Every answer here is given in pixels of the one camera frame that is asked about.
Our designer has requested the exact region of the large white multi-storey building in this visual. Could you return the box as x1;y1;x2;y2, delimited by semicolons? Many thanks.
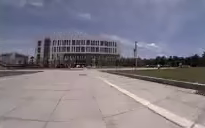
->
35;36;121;68

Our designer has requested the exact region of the tall lamp pole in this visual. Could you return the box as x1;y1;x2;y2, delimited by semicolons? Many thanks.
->
133;40;139;68

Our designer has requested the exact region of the pale concrete slab pavement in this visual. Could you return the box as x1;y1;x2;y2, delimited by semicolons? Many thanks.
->
0;67;205;128

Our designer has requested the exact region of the white painted line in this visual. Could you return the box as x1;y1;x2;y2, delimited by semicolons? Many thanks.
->
95;76;205;128

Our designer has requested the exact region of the green grass lawn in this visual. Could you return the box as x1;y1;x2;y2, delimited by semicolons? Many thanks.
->
118;67;205;85

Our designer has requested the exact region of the row of trees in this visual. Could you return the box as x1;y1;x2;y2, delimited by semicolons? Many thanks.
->
119;47;205;68

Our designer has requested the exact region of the low grey building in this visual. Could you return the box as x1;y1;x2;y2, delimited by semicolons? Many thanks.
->
0;52;30;66

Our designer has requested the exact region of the concrete kerb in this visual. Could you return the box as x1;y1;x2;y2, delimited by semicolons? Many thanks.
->
101;69;205;98

